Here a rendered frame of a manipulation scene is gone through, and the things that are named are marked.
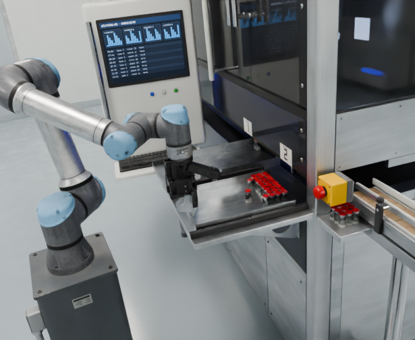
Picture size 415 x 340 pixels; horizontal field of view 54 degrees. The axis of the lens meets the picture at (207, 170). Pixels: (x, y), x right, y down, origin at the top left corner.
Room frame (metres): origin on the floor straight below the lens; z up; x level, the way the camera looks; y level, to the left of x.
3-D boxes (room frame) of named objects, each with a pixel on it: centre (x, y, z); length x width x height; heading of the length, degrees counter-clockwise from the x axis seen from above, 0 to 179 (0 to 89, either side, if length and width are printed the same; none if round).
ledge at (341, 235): (1.06, -0.41, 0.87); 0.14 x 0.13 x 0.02; 105
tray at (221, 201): (1.25, -0.08, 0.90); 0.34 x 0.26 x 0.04; 104
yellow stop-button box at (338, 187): (1.06, -0.37, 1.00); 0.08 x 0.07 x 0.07; 105
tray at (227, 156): (1.60, -0.10, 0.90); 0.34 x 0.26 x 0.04; 105
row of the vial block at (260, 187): (1.27, -0.19, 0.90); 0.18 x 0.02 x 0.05; 14
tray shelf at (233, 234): (1.42, -0.08, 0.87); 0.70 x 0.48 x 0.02; 15
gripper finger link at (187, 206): (1.12, 0.07, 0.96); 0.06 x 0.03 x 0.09; 105
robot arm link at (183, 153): (1.13, 0.07, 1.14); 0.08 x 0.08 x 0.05
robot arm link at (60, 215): (1.15, 0.48, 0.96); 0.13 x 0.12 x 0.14; 160
